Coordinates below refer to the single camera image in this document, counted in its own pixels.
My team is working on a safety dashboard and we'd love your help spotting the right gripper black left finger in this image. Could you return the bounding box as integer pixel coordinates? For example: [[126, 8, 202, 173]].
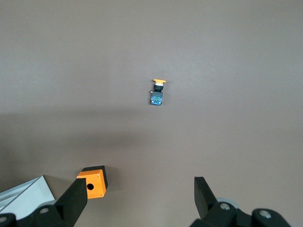
[[53, 177, 88, 227]]

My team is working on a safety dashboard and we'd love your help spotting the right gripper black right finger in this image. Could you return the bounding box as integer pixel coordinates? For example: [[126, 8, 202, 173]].
[[194, 176, 222, 220]]

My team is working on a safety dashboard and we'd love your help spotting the white drawer cabinet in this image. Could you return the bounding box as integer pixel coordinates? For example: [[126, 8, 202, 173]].
[[0, 174, 57, 215]]

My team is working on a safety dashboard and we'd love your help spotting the orange box with hole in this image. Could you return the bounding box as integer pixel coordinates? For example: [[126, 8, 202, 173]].
[[76, 165, 110, 200]]

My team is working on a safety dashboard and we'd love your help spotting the brown table cover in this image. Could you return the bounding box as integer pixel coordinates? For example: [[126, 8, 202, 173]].
[[0, 0, 303, 227]]

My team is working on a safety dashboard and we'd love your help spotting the yellow push button switch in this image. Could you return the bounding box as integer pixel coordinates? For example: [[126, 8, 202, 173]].
[[149, 79, 168, 106]]

